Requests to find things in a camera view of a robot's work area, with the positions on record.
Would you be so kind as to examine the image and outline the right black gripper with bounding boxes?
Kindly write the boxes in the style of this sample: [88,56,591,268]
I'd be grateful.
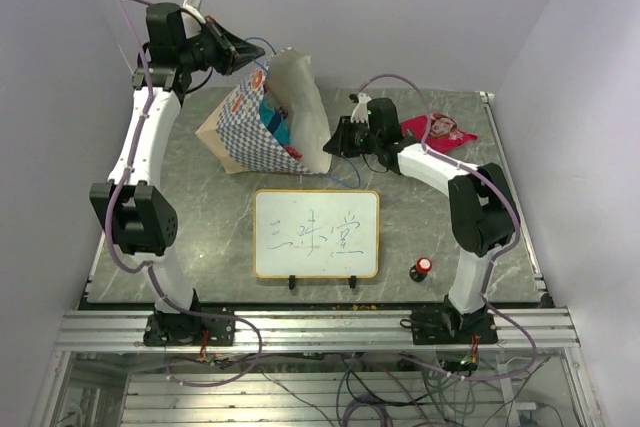
[322,116,381,158]

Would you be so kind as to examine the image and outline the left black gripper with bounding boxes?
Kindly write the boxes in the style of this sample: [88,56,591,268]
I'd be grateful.
[181,16,267,77]

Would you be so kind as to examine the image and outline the blue snack bag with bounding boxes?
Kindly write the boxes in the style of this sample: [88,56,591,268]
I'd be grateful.
[258,97,290,146]

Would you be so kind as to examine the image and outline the blue checkered paper bag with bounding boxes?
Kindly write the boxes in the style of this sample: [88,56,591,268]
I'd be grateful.
[195,47,350,188]

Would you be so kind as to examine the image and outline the pink snack bag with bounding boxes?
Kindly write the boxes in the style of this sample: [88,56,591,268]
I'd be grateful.
[400,113,478,154]

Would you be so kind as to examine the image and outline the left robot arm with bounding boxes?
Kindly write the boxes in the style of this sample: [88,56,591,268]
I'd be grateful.
[89,0,265,347]

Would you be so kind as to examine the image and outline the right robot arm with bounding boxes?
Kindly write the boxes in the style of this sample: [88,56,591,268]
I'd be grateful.
[323,93,520,343]

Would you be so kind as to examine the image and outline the small red candy pack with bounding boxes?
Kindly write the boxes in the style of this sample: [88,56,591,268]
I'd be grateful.
[284,145,302,160]

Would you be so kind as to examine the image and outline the red emergency stop button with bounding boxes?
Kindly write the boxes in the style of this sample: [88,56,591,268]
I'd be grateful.
[409,257,433,283]

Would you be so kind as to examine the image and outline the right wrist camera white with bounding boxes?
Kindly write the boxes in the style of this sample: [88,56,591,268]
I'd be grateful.
[349,92,371,124]

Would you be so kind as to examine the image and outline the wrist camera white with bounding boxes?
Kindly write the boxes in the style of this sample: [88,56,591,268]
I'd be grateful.
[349,92,371,124]
[182,0,205,23]

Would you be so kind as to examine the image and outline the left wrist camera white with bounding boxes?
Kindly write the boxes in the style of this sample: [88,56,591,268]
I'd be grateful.
[182,0,205,23]

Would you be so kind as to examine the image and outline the white board with yellow frame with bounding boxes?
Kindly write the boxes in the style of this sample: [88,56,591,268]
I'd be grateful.
[253,189,380,279]

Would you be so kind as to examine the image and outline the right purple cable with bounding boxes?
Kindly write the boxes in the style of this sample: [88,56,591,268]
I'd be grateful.
[357,73,539,382]

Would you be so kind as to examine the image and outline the purple cable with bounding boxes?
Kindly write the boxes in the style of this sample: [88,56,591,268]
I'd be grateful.
[357,73,539,382]
[104,0,264,388]

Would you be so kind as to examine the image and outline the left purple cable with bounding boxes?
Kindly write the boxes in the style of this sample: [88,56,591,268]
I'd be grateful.
[104,0,264,388]

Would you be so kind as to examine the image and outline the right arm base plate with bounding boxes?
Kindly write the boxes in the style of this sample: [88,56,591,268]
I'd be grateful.
[399,304,498,345]

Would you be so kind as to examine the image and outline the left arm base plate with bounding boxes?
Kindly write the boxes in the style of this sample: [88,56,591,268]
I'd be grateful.
[142,310,235,347]

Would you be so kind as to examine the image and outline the aluminium frame rail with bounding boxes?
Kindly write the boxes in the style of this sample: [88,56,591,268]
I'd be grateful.
[54,308,580,353]

